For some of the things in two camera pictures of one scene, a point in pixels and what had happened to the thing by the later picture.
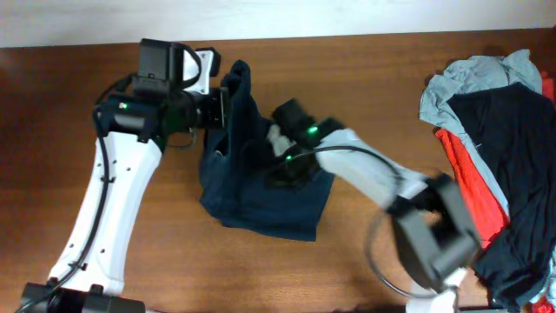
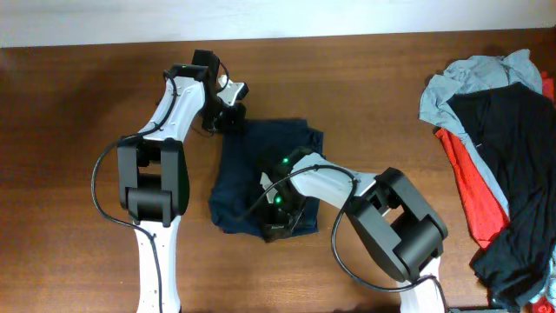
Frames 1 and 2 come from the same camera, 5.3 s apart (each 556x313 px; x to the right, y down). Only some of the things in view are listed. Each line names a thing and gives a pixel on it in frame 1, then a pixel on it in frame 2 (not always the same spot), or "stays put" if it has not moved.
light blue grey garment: [473, 74] stays put
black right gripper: [274, 178] -> [274, 227]
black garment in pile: [515, 128] stays put
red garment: [486, 208] stays put
